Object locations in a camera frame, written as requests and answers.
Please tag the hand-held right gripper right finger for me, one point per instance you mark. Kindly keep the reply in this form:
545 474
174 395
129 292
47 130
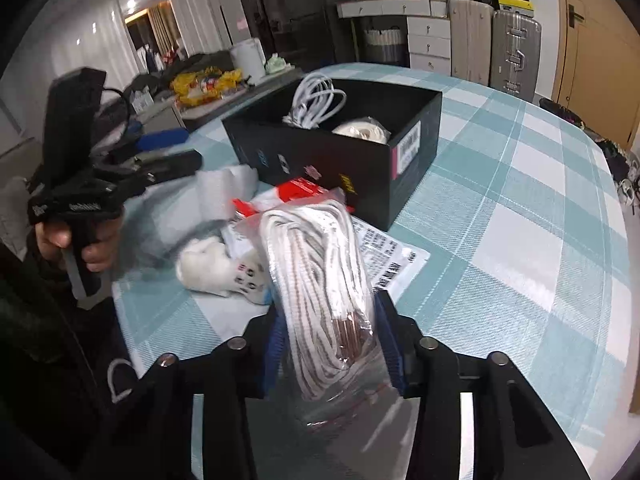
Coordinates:
394 355

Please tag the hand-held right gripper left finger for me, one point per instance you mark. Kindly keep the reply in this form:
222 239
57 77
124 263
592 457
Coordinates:
274 355

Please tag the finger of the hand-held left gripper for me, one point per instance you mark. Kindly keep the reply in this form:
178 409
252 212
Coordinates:
175 165
162 140

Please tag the white printed mailer bag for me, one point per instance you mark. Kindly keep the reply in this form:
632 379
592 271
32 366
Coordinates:
390 255

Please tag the white plush toy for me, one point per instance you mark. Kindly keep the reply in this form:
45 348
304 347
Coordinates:
210 267

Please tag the red and white packet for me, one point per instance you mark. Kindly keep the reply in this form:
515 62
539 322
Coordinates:
305 191

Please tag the black cardboard box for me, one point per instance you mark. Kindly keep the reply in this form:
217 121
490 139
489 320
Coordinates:
320 160

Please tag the light green soft item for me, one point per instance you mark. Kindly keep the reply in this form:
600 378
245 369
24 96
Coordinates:
277 65

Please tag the person's left hand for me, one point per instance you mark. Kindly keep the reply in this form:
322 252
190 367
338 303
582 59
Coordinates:
100 255

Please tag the yellow snack bags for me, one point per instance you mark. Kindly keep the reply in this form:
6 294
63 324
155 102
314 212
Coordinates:
205 85

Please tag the white cylindrical bin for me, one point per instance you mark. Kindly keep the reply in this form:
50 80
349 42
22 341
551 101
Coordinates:
247 60

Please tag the dark glass cabinet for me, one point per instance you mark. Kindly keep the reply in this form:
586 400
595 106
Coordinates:
255 5

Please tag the teal checked tablecloth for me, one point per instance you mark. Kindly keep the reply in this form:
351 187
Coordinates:
500 210

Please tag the person's dark jacket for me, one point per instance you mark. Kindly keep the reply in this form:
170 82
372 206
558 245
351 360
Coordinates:
45 385

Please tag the grey refrigerator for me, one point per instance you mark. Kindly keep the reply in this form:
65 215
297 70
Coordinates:
312 10

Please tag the woven laundry basket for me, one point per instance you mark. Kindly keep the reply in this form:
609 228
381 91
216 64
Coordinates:
382 45

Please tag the white desk with drawers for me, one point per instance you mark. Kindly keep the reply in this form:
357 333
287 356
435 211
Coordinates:
425 30

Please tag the shoes on floor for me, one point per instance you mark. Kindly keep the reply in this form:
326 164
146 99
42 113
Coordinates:
620 165

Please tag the silver suitcase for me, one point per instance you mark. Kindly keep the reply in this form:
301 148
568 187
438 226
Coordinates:
515 55

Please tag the yellow wooden door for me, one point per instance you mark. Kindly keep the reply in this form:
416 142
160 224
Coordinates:
600 35

